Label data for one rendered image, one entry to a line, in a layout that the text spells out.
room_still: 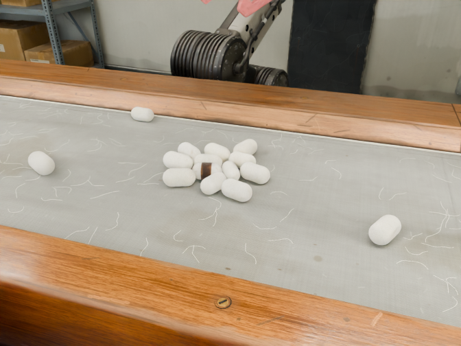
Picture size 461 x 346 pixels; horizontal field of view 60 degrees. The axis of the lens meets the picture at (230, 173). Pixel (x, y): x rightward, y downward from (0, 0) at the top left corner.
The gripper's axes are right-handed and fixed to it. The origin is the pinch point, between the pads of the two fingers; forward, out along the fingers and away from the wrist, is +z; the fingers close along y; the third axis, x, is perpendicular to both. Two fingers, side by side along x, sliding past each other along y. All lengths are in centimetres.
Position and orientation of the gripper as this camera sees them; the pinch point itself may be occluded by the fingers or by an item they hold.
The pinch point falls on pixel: (223, 0)
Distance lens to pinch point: 50.5
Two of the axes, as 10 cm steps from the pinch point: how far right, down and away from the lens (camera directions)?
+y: -4.9, -4.6, 7.4
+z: -5.6, 8.2, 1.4
